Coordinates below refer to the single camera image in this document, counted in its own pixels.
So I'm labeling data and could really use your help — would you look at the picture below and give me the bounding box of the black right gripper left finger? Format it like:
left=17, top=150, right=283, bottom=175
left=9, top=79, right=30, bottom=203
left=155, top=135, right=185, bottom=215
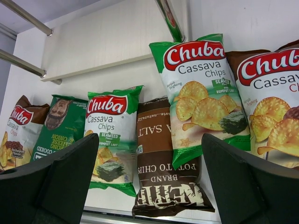
left=0, top=133, right=99, bottom=224

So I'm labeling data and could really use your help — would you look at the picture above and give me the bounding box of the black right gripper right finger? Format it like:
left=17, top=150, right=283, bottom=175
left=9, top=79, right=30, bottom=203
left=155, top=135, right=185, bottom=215
left=202, top=133, right=299, bottom=224

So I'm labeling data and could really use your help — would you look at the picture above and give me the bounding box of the green Real chips bag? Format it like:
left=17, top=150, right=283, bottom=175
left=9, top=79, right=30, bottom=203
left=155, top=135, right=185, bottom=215
left=30, top=95, right=88, bottom=161

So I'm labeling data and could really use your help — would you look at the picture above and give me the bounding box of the brown Kettle chips bag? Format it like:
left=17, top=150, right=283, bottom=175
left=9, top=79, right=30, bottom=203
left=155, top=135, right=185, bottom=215
left=132, top=97, right=215, bottom=217

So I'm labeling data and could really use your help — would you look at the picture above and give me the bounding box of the green Chuba seaweed bag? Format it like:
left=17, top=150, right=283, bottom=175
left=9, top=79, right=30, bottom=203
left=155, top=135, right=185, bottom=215
left=84, top=85, right=142, bottom=197
left=149, top=34, right=250, bottom=169

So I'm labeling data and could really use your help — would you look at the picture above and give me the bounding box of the brown chuba bag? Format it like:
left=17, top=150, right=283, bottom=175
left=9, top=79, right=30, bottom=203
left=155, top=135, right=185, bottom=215
left=227, top=41, right=299, bottom=170
left=0, top=95, right=50, bottom=172

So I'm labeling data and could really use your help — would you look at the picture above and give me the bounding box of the white two-tier shelf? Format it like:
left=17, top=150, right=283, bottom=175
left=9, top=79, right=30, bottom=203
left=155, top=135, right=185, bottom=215
left=0, top=0, right=189, bottom=84

